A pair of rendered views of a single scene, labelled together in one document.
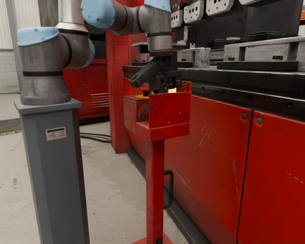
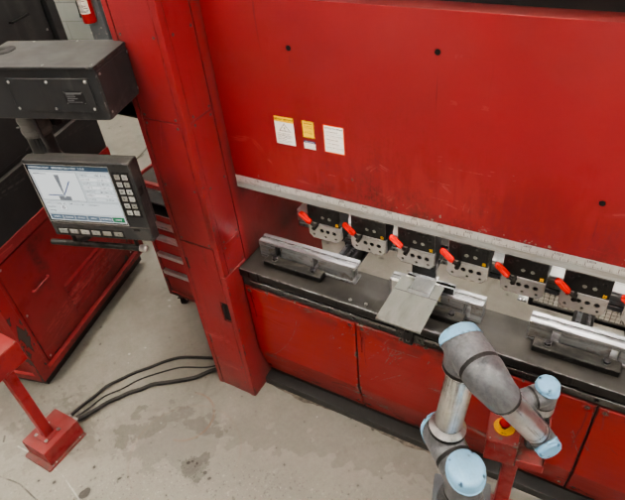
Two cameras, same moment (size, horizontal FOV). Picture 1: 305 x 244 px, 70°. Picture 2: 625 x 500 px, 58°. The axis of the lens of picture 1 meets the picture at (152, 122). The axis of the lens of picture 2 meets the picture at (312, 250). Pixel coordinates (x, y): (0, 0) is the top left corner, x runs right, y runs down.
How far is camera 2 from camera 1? 2.04 m
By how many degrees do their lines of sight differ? 39
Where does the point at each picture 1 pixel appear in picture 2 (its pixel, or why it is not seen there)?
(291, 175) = not seen: outside the picture
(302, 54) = (624, 358)
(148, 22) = (546, 406)
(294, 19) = not seen: hidden behind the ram
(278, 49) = (601, 347)
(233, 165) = (570, 433)
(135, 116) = (515, 456)
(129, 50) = (242, 236)
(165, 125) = not seen: hidden behind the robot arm
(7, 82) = not seen: outside the picture
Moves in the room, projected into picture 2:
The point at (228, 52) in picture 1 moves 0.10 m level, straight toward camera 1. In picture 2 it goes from (536, 327) to (554, 346)
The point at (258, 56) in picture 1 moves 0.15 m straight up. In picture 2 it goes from (577, 344) to (586, 315)
